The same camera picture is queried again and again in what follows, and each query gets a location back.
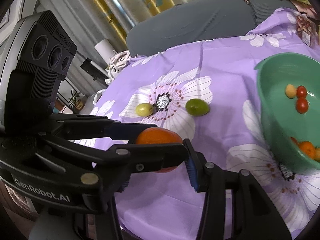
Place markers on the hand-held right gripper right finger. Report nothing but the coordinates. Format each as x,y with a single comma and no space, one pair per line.
193,172

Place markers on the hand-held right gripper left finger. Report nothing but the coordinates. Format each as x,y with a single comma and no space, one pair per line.
112,220

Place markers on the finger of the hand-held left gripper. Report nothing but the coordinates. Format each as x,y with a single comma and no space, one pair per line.
100,128
150,155

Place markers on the large orange mandarin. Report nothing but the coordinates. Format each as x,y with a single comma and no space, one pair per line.
158,136

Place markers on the green plastic bowl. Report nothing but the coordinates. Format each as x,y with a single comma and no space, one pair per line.
277,120

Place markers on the small yellow fruit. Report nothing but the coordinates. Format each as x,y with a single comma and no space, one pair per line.
290,91

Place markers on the red cherry tomato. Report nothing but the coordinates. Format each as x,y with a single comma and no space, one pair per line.
302,105
301,91

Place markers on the potted plant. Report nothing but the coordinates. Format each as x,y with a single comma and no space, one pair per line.
75,101

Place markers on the yellow-green grape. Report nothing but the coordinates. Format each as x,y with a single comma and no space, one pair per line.
144,109

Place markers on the black device on stand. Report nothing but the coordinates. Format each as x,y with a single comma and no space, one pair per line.
93,68

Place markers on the green oval fruit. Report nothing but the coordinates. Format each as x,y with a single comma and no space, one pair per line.
197,107

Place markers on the white crumpled cloth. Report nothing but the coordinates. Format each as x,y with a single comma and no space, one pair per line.
118,62

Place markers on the white paper roll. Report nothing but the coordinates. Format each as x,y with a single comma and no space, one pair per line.
103,48

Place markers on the purple floral tablecloth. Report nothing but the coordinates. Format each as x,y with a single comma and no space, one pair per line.
225,85

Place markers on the grey sofa cushion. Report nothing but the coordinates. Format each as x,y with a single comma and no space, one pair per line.
195,22

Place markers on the clear packet of nuts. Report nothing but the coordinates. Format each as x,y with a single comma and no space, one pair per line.
306,30

